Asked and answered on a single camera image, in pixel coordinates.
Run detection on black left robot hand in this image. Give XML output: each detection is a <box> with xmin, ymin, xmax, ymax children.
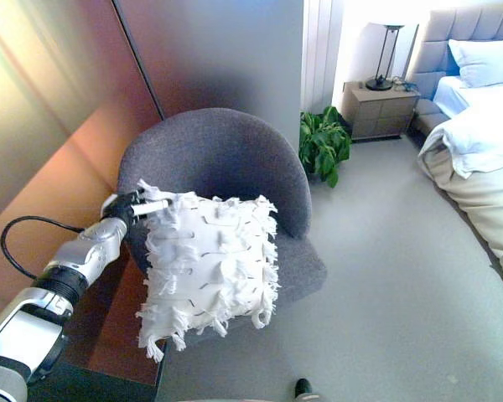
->
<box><xmin>100</xmin><ymin>188</ymin><xmax>169</xmax><ymax>235</ymax></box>

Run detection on white fringed pillow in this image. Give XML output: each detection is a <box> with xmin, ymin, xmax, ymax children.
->
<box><xmin>134</xmin><ymin>178</ymin><xmax>281</xmax><ymax>363</ymax></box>

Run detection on white bed pillow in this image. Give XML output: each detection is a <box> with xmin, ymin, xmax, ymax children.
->
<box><xmin>447</xmin><ymin>37</ymin><xmax>503</xmax><ymax>89</ymax></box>

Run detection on grey round armchair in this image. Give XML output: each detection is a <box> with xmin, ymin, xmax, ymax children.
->
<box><xmin>116</xmin><ymin>107</ymin><xmax>329</xmax><ymax>311</ymax></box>

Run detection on dark wooden side table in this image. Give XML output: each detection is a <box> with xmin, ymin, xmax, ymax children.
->
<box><xmin>24</xmin><ymin>242</ymin><xmax>169</xmax><ymax>402</ymax></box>

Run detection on green potted plant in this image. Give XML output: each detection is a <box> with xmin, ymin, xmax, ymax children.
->
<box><xmin>298</xmin><ymin>106</ymin><xmax>353</xmax><ymax>188</ymax></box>

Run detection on black robot foot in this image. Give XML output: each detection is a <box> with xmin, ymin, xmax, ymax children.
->
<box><xmin>294</xmin><ymin>377</ymin><xmax>320</xmax><ymax>402</ymax></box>

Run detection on beige bedside table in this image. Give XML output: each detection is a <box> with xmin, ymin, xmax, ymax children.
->
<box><xmin>342</xmin><ymin>80</ymin><xmax>421</xmax><ymax>142</ymax></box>

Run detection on table lamp with white shade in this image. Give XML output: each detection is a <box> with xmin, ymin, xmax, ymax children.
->
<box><xmin>358</xmin><ymin>21</ymin><xmax>419</xmax><ymax>92</ymax></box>

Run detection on bed with white duvet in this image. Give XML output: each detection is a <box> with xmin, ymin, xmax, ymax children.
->
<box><xmin>417</xmin><ymin>75</ymin><xmax>503</xmax><ymax>290</ymax></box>

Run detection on grey padded headboard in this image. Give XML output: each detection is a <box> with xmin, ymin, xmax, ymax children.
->
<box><xmin>406</xmin><ymin>7</ymin><xmax>503</xmax><ymax>129</ymax></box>

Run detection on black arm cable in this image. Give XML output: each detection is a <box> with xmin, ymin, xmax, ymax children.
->
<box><xmin>0</xmin><ymin>215</ymin><xmax>85</xmax><ymax>281</ymax></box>

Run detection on black cables on bedside table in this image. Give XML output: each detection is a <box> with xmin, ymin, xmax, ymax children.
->
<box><xmin>392</xmin><ymin>75</ymin><xmax>419</xmax><ymax>93</ymax></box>

